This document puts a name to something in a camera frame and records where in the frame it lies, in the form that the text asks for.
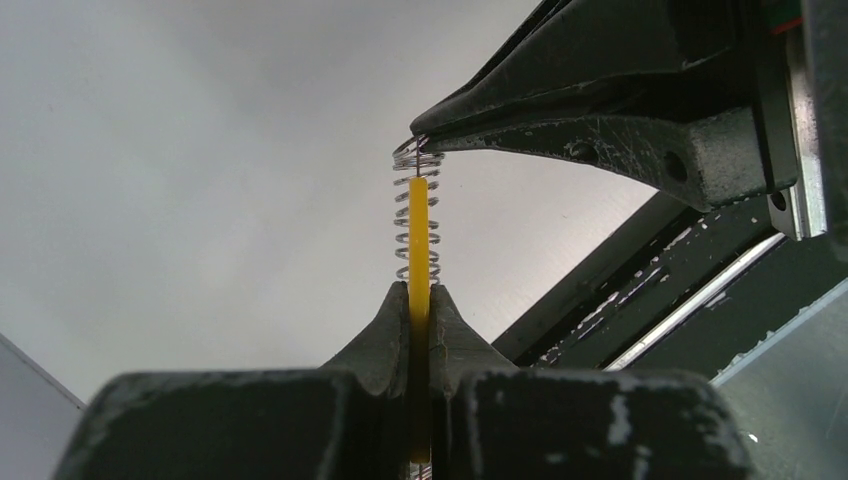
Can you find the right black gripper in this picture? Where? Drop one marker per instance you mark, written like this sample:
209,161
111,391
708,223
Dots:
710,160

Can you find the large keyring with yellow grip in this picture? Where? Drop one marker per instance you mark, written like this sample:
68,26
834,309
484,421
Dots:
420,272

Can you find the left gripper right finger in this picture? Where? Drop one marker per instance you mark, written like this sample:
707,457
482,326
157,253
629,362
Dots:
495,420

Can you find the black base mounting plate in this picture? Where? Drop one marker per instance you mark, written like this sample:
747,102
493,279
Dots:
673,288

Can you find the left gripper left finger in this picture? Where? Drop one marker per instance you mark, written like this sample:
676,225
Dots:
345,419

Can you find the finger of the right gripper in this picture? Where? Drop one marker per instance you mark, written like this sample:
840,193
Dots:
660,61

